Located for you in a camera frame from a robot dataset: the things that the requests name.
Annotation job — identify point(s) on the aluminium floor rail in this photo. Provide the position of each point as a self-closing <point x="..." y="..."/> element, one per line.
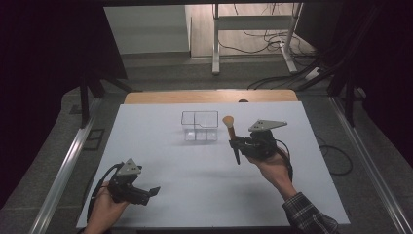
<point x="66" y="165"/>
<point x="367" y="162"/>

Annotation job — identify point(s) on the black metal stand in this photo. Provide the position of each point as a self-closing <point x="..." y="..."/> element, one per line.
<point x="350" y="97"/>
<point x="84" y="100"/>

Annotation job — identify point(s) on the black curtain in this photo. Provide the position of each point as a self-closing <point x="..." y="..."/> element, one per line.
<point x="389" y="65"/>
<point x="48" y="81"/>

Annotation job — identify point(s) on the white desk frame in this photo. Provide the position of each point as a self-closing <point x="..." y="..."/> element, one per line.
<point x="253" y="22"/>

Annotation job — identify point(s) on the black table grommet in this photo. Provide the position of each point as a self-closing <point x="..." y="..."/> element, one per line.
<point x="243" y="100"/>

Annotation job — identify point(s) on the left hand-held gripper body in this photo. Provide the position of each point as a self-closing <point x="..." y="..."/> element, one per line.
<point x="125" y="188"/>

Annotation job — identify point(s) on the person's left hand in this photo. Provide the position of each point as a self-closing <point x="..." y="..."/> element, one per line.
<point x="104" y="211"/>

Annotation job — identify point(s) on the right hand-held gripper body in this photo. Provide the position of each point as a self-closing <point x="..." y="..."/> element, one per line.
<point x="261" y="146"/>

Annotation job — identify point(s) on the white power strip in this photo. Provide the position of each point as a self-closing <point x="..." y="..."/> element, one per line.
<point x="313" y="74"/>

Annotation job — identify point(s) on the clear acrylic organizer box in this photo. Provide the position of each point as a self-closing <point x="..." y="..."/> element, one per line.
<point x="199" y="135"/>

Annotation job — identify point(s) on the white table mat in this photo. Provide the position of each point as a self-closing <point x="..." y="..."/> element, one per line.
<point x="201" y="182"/>

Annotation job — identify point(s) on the person's right hand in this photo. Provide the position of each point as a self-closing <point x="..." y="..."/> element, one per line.
<point x="276" y="169"/>

